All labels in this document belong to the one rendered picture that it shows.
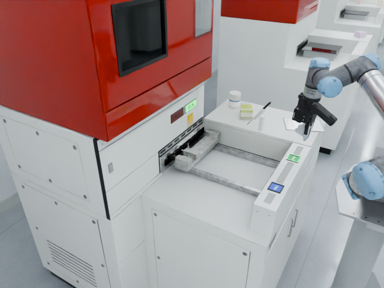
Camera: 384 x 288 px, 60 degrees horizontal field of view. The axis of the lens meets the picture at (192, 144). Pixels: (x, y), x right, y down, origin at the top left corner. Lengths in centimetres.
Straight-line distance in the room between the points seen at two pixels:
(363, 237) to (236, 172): 70
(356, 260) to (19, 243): 219
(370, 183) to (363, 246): 86
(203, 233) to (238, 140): 64
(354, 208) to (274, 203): 45
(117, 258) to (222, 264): 49
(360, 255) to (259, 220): 73
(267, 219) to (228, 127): 70
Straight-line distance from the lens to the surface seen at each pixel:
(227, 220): 148
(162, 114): 158
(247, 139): 189
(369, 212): 171
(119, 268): 174
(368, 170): 112
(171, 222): 160
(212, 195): 161
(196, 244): 160
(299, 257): 253
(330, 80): 128
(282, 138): 182
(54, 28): 123
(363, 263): 203
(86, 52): 115
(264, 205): 137
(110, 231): 157
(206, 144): 187
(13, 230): 291
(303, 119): 148
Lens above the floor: 185
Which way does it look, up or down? 31 degrees down
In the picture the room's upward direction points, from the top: straight up
